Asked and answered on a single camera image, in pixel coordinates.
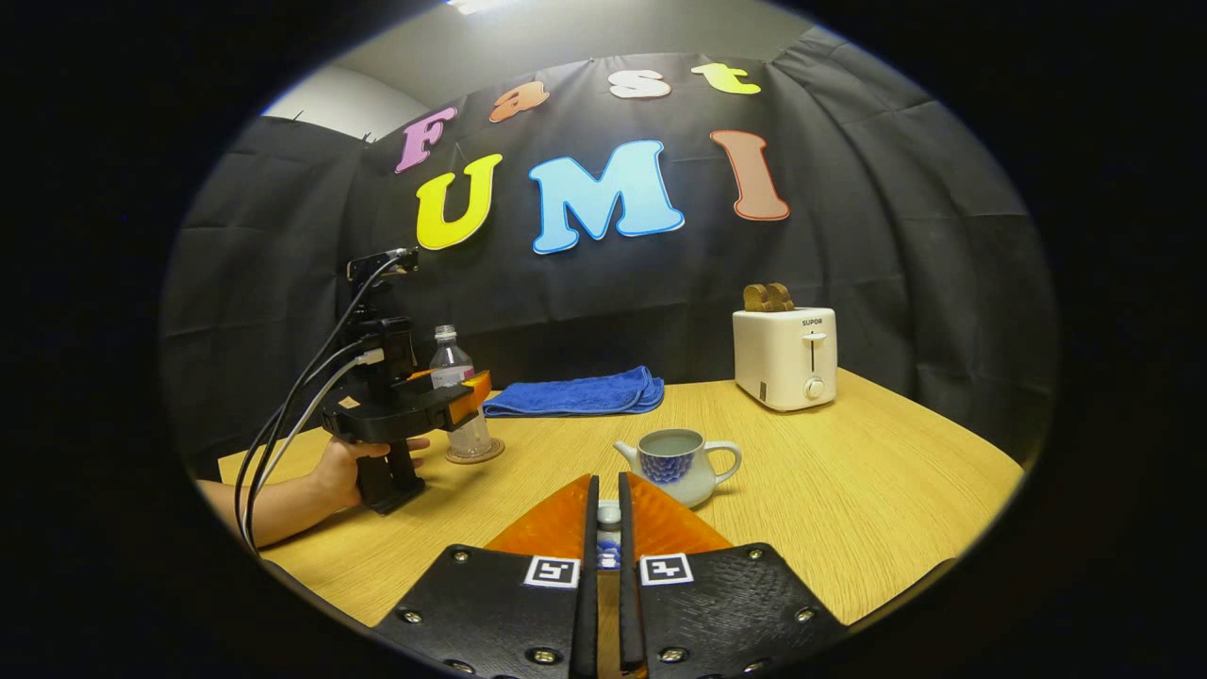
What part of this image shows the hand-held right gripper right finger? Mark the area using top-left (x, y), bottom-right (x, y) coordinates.
top-left (618, 472), bottom-right (850, 679)

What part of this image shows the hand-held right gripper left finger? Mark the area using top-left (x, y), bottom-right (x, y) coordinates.
top-left (374, 474), bottom-right (601, 679)

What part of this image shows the clear plastic water bottle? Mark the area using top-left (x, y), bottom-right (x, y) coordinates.
top-left (429, 324), bottom-right (493, 460)

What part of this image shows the round brown coaster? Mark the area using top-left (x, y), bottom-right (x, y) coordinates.
top-left (445, 436), bottom-right (505, 465)

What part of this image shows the white blue-patterned teacup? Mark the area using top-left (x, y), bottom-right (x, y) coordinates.
top-left (614, 429), bottom-right (743, 509)

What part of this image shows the blue folded towel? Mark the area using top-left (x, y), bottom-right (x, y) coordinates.
top-left (482, 366), bottom-right (665, 419)

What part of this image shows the white toaster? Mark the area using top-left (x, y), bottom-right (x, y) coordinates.
top-left (733, 306), bottom-right (838, 413)

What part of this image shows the grey cable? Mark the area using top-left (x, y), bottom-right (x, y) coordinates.
top-left (245, 351), bottom-right (386, 546)

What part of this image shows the black cable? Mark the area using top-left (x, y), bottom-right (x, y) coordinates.
top-left (232, 249), bottom-right (408, 553)
top-left (241, 339), bottom-right (371, 548)

